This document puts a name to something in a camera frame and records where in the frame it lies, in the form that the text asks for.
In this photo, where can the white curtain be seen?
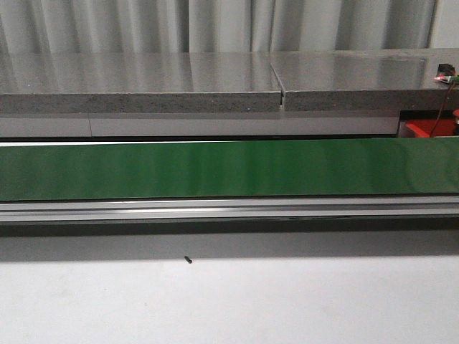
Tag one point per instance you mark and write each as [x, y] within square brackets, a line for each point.
[225, 26]

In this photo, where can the small green circuit board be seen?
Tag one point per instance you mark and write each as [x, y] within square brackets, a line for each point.
[446, 73]

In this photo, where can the grey stone counter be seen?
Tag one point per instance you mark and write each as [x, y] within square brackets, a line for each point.
[224, 95]

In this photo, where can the green conveyor belt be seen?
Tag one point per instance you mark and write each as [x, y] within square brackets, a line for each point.
[243, 168]

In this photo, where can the red plastic tray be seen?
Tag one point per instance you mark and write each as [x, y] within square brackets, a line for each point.
[425, 128]

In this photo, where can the aluminium conveyor frame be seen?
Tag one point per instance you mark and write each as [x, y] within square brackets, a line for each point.
[227, 216]

